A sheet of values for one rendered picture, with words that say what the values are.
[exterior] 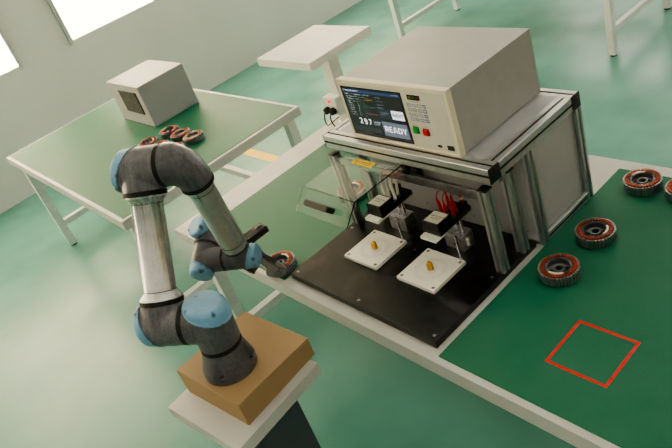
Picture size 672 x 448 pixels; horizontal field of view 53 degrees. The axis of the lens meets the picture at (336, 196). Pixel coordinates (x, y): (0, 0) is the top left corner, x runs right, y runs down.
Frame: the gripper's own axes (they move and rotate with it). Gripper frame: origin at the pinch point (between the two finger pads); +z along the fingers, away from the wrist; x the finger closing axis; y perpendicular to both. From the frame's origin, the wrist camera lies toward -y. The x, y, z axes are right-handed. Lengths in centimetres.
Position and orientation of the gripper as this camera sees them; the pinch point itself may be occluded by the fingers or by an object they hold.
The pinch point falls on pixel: (276, 262)
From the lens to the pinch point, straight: 230.3
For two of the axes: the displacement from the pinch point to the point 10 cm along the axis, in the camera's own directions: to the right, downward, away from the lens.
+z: 6.3, 4.4, 6.4
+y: -4.8, 8.7, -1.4
